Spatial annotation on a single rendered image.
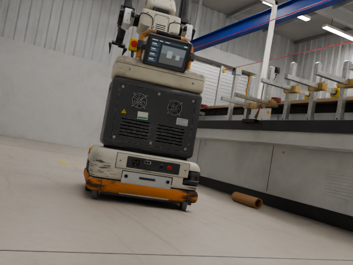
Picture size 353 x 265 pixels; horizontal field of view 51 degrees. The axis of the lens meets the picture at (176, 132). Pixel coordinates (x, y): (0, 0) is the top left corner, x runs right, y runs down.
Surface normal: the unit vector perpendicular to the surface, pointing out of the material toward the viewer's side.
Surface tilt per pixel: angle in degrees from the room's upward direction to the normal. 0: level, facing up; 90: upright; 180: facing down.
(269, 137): 90
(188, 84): 90
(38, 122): 90
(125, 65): 90
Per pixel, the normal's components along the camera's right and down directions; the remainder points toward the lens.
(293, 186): -0.88, -0.18
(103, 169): 0.27, 0.00
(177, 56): 0.17, 0.41
